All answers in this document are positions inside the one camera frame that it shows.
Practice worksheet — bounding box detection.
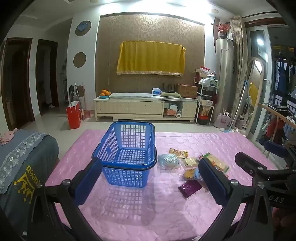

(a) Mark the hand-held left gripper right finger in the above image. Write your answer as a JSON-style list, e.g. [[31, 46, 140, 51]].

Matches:
[[198, 157, 287, 241]]

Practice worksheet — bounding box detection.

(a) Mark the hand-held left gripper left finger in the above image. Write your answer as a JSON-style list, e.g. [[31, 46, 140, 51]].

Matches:
[[28, 157, 103, 241]]

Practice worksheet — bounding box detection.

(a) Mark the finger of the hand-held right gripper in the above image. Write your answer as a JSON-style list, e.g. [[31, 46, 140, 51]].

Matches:
[[234, 152, 268, 180]]

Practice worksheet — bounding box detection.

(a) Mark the light blue snack packet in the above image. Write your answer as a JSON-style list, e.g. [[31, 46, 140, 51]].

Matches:
[[194, 167, 205, 183]]

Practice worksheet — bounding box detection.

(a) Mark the green-edged cracker packet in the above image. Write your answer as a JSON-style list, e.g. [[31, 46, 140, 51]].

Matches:
[[196, 152, 230, 174]]

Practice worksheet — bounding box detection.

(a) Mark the purple snack packet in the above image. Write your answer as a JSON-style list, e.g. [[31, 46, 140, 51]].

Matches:
[[178, 179, 204, 198]]

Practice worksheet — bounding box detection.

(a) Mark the yellow snack packet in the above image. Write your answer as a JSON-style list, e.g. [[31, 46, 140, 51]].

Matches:
[[180, 168, 199, 181]]

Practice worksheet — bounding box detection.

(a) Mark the clear cracker packet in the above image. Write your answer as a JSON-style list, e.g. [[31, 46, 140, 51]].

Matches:
[[180, 157, 200, 168]]

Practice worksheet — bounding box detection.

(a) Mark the blue plastic basket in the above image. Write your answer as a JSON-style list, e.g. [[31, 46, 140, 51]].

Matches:
[[92, 121, 158, 188]]

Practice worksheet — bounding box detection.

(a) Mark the orange-yellow snack packet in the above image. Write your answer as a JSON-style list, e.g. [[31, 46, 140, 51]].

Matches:
[[168, 148, 189, 159]]

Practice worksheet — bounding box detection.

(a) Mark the light blue mesh snack pack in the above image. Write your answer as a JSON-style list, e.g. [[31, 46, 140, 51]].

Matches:
[[158, 154, 181, 171]]

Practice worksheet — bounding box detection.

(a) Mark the pink tote bag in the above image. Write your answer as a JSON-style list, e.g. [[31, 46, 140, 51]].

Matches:
[[213, 109, 232, 128]]

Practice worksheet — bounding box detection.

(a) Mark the pink quilted mat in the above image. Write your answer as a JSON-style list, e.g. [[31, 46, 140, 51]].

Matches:
[[45, 129, 278, 241]]

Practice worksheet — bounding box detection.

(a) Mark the red paper bag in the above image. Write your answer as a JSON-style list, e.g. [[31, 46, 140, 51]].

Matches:
[[66, 101, 82, 129]]

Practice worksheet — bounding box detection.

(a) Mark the blue-grey lace-trimmed cloth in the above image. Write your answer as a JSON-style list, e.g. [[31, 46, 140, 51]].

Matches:
[[0, 131, 48, 194]]

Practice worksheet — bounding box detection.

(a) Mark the cream television cabinet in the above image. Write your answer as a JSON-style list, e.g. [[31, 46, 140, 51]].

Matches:
[[94, 93, 198, 123]]

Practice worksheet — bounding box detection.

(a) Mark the white metal shelf rack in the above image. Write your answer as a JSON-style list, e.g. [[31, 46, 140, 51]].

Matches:
[[195, 79, 219, 126]]

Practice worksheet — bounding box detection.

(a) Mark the arched standing mirror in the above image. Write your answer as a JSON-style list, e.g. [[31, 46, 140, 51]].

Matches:
[[245, 57, 265, 139]]

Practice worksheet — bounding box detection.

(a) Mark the pink cloth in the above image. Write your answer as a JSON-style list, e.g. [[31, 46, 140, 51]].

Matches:
[[0, 128, 18, 145]]

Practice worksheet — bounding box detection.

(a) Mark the cardboard box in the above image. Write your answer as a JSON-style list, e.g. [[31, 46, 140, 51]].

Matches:
[[177, 84, 199, 98]]

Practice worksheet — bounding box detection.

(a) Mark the hanging clothes rack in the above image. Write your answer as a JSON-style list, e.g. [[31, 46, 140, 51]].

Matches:
[[273, 46, 296, 98]]

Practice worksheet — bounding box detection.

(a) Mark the standing air conditioner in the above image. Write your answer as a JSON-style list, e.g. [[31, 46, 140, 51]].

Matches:
[[216, 38, 235, 116]]

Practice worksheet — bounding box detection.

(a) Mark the patterned curtain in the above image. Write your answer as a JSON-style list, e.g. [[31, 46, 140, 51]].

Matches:
[[229, 15, 249, 130]]

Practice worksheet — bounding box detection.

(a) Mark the dark wooden door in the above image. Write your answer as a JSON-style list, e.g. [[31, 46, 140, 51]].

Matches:
[[2, 37, 35, 131]]

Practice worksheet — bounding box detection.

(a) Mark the red flower vase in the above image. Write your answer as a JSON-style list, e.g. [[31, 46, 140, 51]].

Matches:
[[216, 22, 232, 39]]

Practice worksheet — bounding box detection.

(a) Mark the yellow fringed television cover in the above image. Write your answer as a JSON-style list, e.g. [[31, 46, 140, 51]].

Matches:
[[116, 40, 186, 77]]

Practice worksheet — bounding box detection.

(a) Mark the round brown wall disc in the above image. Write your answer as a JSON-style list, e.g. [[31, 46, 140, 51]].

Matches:
[[73, 52, 87, 68]]

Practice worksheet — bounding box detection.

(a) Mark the round blue wall plate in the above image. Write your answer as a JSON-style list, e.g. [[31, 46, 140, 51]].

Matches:
[[75, 20, 91, 37]]

